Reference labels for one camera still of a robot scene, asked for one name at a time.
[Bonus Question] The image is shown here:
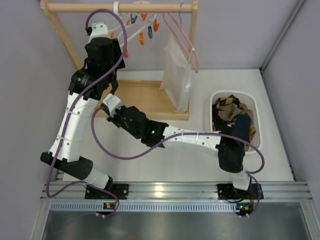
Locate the white plastic clip hanger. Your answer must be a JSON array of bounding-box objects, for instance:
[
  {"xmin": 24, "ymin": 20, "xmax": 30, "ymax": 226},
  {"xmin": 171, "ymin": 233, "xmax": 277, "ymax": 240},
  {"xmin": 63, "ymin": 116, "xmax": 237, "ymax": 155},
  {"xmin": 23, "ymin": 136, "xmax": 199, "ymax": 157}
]
[{"xmin": 110, "ymin": 0, "xmax": 160, "ymax": 58}]

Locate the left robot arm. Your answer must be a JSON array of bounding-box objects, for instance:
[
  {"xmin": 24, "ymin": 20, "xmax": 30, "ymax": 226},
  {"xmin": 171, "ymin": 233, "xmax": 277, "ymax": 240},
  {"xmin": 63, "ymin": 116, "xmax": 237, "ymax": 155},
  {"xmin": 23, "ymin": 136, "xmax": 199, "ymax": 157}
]
[{"xmin": 40, "ymin": 37, "xmax": 125, "ymax": 190}]

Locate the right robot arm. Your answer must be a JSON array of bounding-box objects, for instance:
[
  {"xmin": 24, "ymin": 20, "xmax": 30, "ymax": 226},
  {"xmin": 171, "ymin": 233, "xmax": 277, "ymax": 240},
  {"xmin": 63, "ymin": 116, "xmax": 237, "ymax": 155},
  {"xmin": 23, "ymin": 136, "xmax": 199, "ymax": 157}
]
[{"xmin": 100, "ymin": 103, "xmax": 251, "ymax": 191}]

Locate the pink clothes hanger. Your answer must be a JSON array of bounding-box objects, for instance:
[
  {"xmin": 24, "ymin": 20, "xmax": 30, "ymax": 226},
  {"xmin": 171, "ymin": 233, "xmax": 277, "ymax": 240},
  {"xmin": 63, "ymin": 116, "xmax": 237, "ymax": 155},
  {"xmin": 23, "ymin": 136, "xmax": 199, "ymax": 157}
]
[{"xmin": 162, "ymin": 0, "xmax": 200, "ymax": 74}]

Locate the socks pile in basket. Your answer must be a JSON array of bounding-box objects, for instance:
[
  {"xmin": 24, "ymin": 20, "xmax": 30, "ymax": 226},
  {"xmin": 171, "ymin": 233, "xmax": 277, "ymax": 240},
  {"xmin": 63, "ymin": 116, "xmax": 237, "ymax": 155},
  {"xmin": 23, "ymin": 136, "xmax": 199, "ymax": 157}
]
[{"xmin": 211, "ymin": 94, "xmax": 257, "ymax": 143}]

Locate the wooden clothes rack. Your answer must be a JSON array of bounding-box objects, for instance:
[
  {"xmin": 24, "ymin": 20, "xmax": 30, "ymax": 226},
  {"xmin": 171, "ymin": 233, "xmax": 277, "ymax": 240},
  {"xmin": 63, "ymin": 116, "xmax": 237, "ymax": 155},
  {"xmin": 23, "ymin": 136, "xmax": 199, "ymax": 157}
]
[{"xmin": 39, "ymin": 0, "xmax": 199, "ymax": 121}]

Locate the white perforated laundry basket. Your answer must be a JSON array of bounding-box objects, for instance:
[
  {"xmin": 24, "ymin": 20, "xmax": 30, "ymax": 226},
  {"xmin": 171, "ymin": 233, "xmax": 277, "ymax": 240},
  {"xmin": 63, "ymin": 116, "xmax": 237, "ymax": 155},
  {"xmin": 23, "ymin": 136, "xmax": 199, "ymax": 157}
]
[{"xmin": 209, "ymin": 90, "xmax": 262, "ymax": 155}]

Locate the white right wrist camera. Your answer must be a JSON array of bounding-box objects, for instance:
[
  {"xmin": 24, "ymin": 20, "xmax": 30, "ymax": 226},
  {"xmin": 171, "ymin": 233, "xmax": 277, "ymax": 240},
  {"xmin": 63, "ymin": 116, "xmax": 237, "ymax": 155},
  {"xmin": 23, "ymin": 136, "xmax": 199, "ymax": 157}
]
[{"xmin": 100, "ymin": 93, "xmax": 124, "ymax": 118}]

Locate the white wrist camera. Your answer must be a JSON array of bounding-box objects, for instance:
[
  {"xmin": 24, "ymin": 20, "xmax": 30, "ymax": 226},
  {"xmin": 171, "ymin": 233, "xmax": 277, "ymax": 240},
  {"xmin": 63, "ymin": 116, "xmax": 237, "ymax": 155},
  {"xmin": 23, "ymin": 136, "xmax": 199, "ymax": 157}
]
[
  {"xmin": 85, "ymin": 21, "xmax": 110, "ymax": 43},
  {"xmin": 100, "ymin": 93, "xmax": 124, "ymax": 118}
]

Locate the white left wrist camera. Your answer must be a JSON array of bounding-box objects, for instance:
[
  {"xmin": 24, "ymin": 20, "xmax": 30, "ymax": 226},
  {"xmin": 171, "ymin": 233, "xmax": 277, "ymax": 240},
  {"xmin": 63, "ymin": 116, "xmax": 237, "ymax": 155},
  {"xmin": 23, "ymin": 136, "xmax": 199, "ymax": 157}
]
[{"xmin": 85, "ymin": 21, "xmax": 110, "ymax": 43}]

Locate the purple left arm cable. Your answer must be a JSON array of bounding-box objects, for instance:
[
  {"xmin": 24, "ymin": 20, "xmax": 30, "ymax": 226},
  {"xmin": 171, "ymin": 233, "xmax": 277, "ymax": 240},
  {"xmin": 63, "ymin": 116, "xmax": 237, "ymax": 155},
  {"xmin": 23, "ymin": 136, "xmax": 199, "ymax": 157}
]
[{"xmin": 44, "ymin": 8, "xmax": 130, "ymax": 218}]

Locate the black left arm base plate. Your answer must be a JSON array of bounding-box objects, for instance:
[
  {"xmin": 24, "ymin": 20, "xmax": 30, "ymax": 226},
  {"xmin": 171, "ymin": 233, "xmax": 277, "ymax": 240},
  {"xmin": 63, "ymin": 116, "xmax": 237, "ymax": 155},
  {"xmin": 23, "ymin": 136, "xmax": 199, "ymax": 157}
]
[{"xmin": 84, "ymin": 183, "xmax": 129, "ymax": 200}]

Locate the white slotted cable duct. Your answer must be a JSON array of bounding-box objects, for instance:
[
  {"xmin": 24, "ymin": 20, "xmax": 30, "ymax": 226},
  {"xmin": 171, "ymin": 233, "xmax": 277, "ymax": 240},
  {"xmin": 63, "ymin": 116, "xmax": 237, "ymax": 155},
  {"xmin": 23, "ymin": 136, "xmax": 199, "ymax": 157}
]
[{"xmin": 50, "ymin": 201, "xmax": 249, "ymax": 213}]

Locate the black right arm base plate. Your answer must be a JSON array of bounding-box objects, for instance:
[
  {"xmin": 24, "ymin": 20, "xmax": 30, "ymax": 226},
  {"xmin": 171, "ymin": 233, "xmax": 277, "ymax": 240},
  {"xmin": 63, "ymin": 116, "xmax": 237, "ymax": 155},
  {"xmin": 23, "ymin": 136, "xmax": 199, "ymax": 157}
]
[{"xmin": 217, "ymin": 183, "xmax": 264, "ymax": 200}]

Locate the aluminium mounting rail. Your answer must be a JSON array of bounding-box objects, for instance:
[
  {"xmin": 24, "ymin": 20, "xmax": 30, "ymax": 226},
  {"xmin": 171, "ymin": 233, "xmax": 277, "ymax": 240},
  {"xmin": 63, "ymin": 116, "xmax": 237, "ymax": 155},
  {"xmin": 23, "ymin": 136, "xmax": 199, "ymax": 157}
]
[{"xmin": 41, "ymin": 181, "xmax": 313, "ymax": 201}]

